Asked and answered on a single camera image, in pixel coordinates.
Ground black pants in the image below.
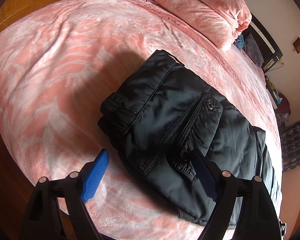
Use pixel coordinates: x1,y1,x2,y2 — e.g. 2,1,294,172
98,50,282,225

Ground pink floral bed blanket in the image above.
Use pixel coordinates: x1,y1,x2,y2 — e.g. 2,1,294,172
0,0,282,239

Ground dark red garment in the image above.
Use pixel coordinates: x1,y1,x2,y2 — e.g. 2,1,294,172
277,93,291,115

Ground dark patterned curtain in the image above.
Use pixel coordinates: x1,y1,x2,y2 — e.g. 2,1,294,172
281,120,300,172

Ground blue cloth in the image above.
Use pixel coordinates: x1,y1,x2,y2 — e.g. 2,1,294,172
235,34,244,50

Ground black bed headboard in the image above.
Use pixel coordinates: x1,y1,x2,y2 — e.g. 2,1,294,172
243,15,283,73

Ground dark grey pillow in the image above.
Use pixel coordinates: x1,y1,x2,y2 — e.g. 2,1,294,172
243,33,264,68

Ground white bedside table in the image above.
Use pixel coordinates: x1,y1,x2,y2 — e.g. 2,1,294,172
264,75,281,109

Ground brown wall ornament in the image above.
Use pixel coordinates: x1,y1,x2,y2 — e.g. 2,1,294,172
293,37,300,54

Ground folded pink quilt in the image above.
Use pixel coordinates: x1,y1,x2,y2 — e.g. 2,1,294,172
153,0,252,51

